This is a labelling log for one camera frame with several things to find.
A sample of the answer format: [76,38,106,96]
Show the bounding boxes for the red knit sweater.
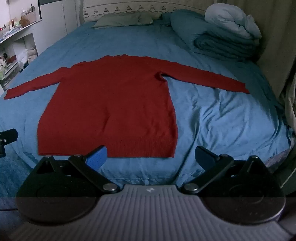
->
[4,54,250,158]

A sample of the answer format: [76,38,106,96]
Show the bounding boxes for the white shelf unit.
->
[0,19,43,91]

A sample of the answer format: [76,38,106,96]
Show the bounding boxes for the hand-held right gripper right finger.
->
[180,146,271,194]

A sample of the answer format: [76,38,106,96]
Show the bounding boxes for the folded white towels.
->
[17,47,38,64]

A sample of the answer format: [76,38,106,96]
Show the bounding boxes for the blue bed sheet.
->
[0,19,295,186]

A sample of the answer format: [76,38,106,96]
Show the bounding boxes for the rolled pale blue duvet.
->
[205,3,263,40]

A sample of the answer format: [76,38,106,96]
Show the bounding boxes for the folded teal blanket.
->
[162,10,261,62]

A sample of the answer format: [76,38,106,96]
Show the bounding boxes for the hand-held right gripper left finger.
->
[30,146,121,194]

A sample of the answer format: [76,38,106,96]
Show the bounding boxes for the headboard with lace cover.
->
[83,0,210,23]

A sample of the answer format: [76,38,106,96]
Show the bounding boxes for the green pillow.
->
[91,11,163,29]

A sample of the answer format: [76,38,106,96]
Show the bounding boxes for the white wardrobe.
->
[32,0,85,56]

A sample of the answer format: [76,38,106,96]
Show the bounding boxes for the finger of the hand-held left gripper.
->
[0,128,18,158]

